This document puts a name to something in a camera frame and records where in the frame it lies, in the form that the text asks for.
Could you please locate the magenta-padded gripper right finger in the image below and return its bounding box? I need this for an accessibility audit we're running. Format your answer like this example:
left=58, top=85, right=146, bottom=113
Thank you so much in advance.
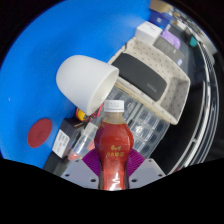
left=126, top=148, right=167, bottom=190

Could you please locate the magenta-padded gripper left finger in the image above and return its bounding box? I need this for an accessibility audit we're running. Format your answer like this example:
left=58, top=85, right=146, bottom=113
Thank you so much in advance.
left=60, top=148, right=102, bottom=190

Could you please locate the red drink bottle white cap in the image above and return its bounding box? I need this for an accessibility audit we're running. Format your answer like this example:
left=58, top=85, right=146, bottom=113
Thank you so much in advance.
left=93, top=99, right=135, bottom=192

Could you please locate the black box with white label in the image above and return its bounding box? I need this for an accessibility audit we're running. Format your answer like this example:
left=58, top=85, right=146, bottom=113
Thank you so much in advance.
left=43, top=117, right=84, bottom=174

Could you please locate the grey small-parts drawer cabinet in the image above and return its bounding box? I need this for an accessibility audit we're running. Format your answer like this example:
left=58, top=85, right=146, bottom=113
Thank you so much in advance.
left=128, top=107, right=171, bottom=160
left=101, top=85, right=143, bottom=129

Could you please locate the flat round red coaster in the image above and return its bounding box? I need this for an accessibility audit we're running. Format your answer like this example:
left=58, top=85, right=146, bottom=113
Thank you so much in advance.
left=26, top=118, right=54, bottom=149

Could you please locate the black workbench shelf unit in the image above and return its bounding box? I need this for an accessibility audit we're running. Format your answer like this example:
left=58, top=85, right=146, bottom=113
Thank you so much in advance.
left=156, top=39, right=223, bottom=176

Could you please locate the beige perforated tray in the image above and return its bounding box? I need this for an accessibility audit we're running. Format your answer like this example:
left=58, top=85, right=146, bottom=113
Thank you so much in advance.
left=107, top=37, right=192, bottom=126

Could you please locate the white cup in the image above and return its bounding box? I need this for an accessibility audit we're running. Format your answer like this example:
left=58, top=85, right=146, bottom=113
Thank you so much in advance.
left=55, top=54, right=120, bottom=117

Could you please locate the black oblong speaker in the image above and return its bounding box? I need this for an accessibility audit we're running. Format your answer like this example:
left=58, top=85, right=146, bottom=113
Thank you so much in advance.
left=110, top=52, right=168, bottom=102

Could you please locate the grey box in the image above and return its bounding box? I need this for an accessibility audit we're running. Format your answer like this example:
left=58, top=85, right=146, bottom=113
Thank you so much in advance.
left=153, top=34, right=185, bottom=66

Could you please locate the purple box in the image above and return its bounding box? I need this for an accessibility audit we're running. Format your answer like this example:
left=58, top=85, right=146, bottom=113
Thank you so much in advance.
left=160, top=30, right=182, bottom=50

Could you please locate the small teal box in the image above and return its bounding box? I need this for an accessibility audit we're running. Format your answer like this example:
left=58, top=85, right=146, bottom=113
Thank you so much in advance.
left=188, top=35, right=199, bottom=47

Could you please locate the white cardboard box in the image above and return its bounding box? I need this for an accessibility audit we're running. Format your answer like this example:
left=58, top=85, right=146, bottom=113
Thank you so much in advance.
left=134, top=21, right=164, bottom=46

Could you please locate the blue box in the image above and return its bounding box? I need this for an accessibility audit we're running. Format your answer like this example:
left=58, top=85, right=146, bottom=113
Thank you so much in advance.
left=148, top=9, right=173, bottom=29

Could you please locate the brown cardboard box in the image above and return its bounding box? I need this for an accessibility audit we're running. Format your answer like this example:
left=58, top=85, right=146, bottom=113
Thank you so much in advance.
left=149, top=0, right=174, bottom=14

